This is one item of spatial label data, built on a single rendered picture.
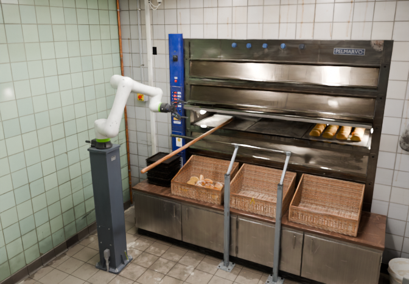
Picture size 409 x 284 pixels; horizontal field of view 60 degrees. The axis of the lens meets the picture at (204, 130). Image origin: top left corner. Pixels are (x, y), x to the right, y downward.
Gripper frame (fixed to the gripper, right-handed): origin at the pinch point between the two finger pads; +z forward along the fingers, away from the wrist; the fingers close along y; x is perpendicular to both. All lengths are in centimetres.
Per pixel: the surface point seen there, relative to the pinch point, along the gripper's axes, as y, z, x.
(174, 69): -29, -43, -52
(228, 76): -25, 18, -53
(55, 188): 78, -118, 55
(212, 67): -33, -1, -56
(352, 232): 87, 149, -5
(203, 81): -18, -11, -56
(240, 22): -77, 29, -55
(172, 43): -56, -45, -52
